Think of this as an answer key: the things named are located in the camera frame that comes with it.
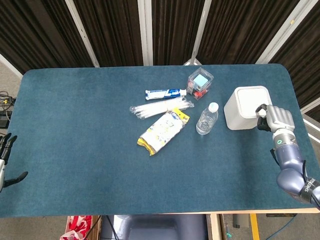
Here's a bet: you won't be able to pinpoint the clear plastic box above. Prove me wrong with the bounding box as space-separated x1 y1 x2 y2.
187 67 215 101

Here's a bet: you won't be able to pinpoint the white metal frame post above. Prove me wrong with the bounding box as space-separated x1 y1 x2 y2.
255 0 314 65
137 0 154 67
64 0 101 68
183 0 214 67

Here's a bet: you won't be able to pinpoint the white lidded trash bin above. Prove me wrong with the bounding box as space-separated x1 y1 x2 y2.
223 85 273 131

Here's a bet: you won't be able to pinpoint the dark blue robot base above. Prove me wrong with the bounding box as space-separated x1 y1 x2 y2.
100 214 209 240

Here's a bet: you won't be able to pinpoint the black power box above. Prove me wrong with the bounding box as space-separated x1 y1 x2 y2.
0 111 12 130

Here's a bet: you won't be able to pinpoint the blue white toothpaste tube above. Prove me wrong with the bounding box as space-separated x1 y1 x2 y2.
144 88 188 101

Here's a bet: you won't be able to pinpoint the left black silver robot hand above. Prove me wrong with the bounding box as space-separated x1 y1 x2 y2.
0 133 29 193

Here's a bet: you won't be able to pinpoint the yellow white wipes pack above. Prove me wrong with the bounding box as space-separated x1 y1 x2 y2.
136 107 191 157

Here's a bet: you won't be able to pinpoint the clear plastic water bottle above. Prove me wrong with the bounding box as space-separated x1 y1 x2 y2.
195 102 220 136

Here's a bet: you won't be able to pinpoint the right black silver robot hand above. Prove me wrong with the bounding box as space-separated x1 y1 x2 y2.
254 103 296 134

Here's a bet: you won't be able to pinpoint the blue felt table mat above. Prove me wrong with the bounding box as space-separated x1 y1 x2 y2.
0 63 311 219

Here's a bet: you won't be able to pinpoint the dark brown curtain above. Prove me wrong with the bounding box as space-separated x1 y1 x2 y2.
0 0 320 117

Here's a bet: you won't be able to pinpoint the pack of white straws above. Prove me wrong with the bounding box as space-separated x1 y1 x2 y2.
129 96 195 120

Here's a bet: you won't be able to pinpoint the light blue cube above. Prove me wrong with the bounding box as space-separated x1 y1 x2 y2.
193 73 210 90

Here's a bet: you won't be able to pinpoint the bundle of cables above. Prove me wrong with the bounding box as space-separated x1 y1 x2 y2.
0 90 16 111

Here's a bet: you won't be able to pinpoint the red white patterned bag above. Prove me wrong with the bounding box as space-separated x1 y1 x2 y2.
59 215 94 240

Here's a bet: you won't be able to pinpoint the blue cable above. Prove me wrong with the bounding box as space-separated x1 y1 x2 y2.
265 214 299 240

